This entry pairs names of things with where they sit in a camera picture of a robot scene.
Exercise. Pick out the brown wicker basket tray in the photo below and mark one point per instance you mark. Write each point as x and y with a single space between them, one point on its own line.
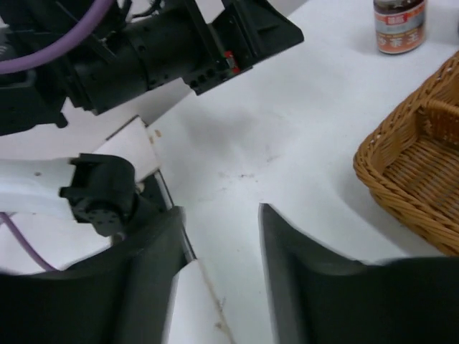
409 162

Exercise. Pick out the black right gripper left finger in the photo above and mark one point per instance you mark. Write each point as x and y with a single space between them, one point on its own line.
120 295

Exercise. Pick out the grey lid sauce jar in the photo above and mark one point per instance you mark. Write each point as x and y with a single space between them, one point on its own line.
399 25

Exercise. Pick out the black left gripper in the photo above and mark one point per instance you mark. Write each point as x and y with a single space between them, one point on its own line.
177 43

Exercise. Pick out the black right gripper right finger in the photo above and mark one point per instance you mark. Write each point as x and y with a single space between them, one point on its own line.
319 296

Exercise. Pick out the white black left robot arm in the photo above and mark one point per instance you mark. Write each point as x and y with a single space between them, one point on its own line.
77 167

